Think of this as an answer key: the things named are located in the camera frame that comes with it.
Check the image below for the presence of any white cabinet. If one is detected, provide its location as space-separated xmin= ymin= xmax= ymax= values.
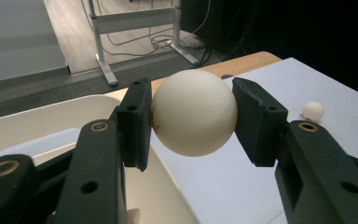
xmin=0 ymin=0 xmax=73 ymax=87

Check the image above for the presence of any white metal desk frame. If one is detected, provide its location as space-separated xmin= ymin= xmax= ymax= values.
xmin=87 ymin=0 xmax=200 ymax=88

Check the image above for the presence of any wooden table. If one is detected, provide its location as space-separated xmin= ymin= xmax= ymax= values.
xmin=105 ymin=50 xmax=282 ymax=97

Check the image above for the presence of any white plastic storage bin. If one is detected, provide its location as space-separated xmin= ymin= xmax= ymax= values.
xmin=0 ymin=88 xmax=200 ymax=224

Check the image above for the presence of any bundle of black floor cables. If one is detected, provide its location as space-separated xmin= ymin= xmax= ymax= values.
xmin=80 ymin=0 xmax=231 ymax=64

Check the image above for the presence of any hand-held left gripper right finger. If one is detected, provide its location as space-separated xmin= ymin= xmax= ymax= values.
xmin=231 ymin=77 xmax=358 ymax=224

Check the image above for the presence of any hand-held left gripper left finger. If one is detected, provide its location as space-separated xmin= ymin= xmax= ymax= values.
xmin=51 ymin=77 xmax=154 ymax=224

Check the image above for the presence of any pale blue table board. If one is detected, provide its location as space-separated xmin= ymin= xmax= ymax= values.
xmin=150 ymin=57 xmax=358 ymax=224

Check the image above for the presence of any white ping-pong ball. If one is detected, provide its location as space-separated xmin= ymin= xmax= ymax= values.
xmin=301 ymin=101 xmax=325 ymax=121
xmin=150 ymin=68 xmax=239 ymax=158

